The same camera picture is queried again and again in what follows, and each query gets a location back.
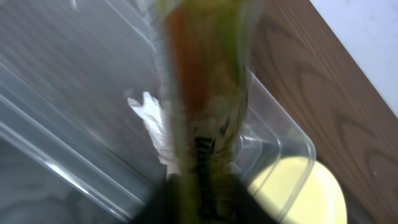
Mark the green orange snack wrapper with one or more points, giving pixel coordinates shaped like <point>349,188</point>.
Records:
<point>207,92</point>

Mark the clear plastic waste bin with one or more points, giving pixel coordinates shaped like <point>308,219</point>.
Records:
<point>72,150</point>

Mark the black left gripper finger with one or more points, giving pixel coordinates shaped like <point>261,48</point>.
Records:
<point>165,206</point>

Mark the yellow plate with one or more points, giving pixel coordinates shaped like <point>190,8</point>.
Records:
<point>319,201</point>

